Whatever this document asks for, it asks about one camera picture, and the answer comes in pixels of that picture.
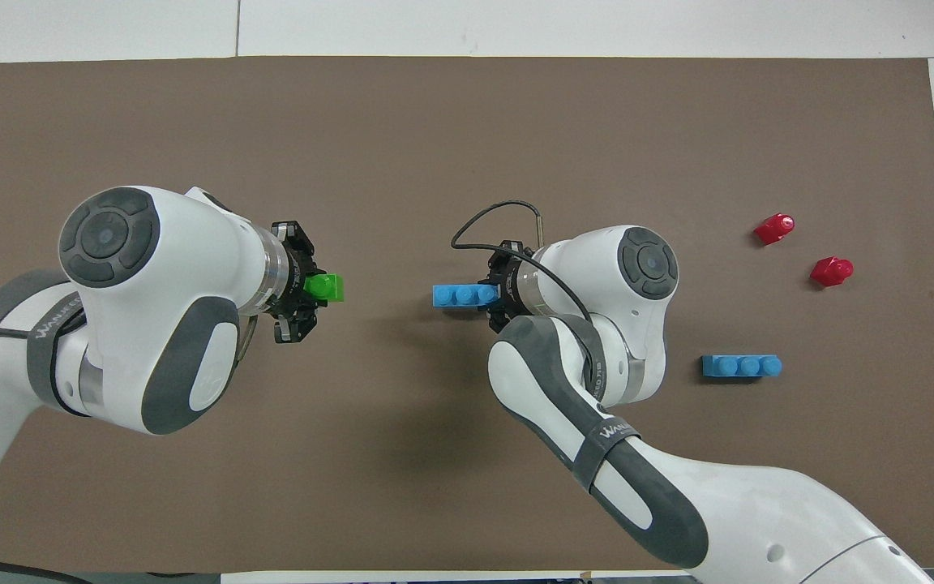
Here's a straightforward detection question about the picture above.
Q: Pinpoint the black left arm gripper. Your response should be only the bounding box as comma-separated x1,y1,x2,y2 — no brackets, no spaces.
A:
270,219,328,345

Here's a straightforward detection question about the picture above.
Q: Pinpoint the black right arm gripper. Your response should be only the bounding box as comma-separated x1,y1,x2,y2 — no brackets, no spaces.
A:
485,238,538,334

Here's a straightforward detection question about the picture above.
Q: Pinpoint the plain green two-stud brick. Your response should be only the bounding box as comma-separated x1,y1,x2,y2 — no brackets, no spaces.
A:
304,273,347,304

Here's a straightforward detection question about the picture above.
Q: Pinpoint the blue three-stud brick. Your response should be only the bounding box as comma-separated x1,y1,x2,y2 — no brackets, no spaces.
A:
701,354,783,380
431,283,501,308

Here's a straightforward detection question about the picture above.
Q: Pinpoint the brown paper table mat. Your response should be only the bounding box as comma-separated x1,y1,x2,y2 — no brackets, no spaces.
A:
0,55,934,573

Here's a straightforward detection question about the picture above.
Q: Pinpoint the red single-stud brick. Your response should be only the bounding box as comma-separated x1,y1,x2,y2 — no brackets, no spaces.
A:
809,256,855,287
753,213,796,246

